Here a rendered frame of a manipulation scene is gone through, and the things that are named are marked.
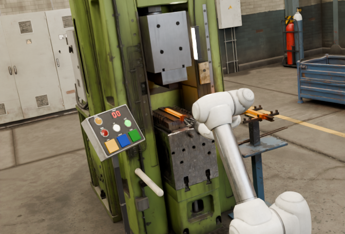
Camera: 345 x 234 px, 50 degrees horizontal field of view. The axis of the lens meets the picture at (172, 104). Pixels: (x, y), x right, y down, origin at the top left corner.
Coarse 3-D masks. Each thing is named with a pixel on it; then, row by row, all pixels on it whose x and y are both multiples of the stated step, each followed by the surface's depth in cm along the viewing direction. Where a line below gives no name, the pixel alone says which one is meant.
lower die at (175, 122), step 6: (174, 108) 308; (162, 114) 294; (168, 114) 292; (174, 114) 286; (186, 114) 285; (156, 120) 295; (162, 120) 282; (168, 120) 280; (174, 120) 275; (180, 120) 276; (168, 126) 273; (174, 126) 275; (180, 126) 277
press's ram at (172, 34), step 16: (144, 16) 256; (160, 16) 256; (176, 16) 261; (144, 32) 262; (160, 32) 258; (176, 32) 263; (144, 48) 269; (160, 48) 260; (176, 48) 265; (160, 64) 262; (176, 64) 267
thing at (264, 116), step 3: (246, 111) 293; (249, 111) 289; (252, 111) 285; (255, 111) 284; (255, 114) 282; (261, 114) 274; (264, 114) 271; (267, 114) 272; (261, 117) 274; (264, 117) 272; (267, 117) 266; (270, 117) 264; (273, 117) 264; (267, 120) 267; (270, 120) 265; (273, 120) 264
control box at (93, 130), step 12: (120, 108) 249; (84, 120) 231; (108, 120) 239; (120, 120) 244; (132, 120) 251; (96, 132) 229; (108, 132) 234; (120, 132) 240; (96, 144) 229; (132, 144) 242; (108, 156) 227
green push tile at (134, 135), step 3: (135, 129) 248; (129, 132) 244; (132, 132) 245; (135, 132) 246; (129, 135) 243; (132, 135) 244; (135, 135) 245; (138, 135) 247; (132, 138) 243; (135, 138) 244; (138, 138) 246; (132, 141) 243; (135, 141) 244
